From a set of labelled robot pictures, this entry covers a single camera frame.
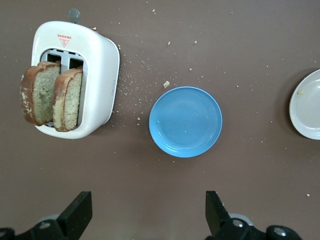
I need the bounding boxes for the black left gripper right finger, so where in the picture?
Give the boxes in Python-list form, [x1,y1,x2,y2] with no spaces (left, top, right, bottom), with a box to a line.
[205,190,303,240]

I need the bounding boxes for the beige plate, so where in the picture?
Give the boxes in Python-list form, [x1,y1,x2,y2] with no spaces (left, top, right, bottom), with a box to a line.
[289,68,320,140]

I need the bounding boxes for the white two-slot toaster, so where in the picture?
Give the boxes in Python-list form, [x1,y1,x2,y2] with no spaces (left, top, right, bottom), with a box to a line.
[31,7,120,140]

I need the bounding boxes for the blue plate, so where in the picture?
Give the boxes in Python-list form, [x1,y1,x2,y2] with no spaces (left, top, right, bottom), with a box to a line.
[148,86,223,158]

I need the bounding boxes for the brown bread slice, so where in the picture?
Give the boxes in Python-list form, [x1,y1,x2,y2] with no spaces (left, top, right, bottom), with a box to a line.
[19,61,62,127]
[51,66,84,133]

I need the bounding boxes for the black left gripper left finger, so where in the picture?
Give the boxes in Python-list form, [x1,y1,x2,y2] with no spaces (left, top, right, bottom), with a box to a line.
[0,191,93,240]

